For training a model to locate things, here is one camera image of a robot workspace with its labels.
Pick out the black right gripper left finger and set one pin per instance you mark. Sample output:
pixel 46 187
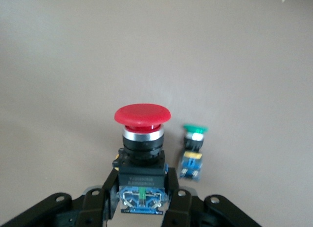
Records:
pixel 97 202

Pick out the green mushroom push button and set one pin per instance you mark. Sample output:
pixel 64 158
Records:
pixel 193 163

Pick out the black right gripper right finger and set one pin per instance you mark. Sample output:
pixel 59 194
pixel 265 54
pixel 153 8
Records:
pixel 181 207

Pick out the red mushroom push button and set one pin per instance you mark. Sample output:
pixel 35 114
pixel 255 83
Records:
pixel 143 114

